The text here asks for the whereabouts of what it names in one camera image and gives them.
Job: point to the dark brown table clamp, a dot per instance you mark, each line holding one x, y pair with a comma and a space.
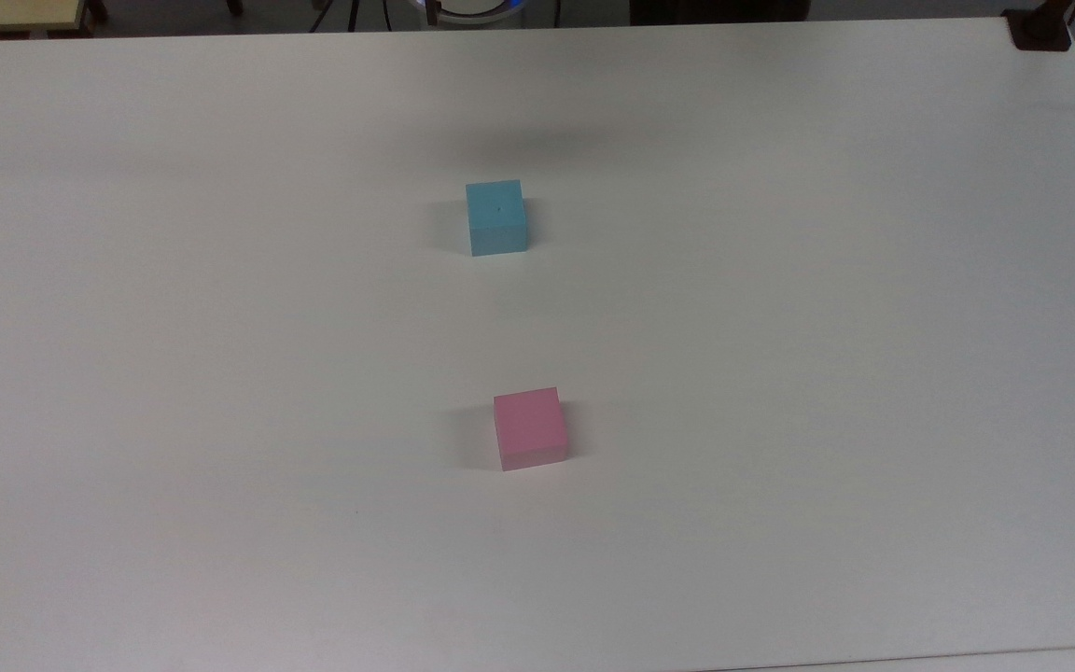
1040, 26

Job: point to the pink cube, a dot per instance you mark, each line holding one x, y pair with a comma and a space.
528, 425

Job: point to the yellow wooden table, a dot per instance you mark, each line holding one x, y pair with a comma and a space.
6, 13

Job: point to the black tripod legs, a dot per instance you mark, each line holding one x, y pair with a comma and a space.
351, 13

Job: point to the blue cube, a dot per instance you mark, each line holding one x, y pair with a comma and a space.
495, 210

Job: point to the black box behind table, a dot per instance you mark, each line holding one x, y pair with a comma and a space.
719, 9

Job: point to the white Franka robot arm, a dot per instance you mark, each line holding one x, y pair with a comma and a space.
472, 9

